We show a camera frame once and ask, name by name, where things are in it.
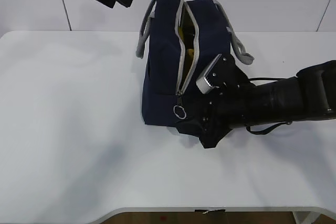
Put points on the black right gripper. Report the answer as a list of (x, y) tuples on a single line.
[(222, 109)]

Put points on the yellow banana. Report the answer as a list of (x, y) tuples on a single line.
[(187, 34)]

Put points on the navy blue lunch bag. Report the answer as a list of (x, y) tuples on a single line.
[(164, 90)]

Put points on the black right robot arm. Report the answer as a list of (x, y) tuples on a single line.
[(308, 96)]

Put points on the silver camera on right wrist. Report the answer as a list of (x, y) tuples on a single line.
[(203, 82)]

